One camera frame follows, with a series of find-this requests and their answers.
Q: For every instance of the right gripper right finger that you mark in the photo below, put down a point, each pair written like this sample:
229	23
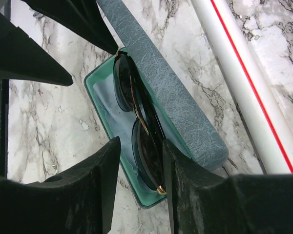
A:
201	202

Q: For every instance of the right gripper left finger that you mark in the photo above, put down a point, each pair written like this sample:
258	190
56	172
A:
79	200

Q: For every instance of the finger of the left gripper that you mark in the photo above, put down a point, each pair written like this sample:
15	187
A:
80	16
21	58

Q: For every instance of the black wire-frame sunglasses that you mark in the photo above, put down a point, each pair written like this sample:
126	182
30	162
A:
147	132

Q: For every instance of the blue-grey glasses case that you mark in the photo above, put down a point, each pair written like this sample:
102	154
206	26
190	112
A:
186	124

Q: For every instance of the light blue cleaning cloth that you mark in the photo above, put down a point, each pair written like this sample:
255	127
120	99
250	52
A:
120	122

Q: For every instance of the white PVC pipe rack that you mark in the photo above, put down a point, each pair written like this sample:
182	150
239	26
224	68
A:
267	125

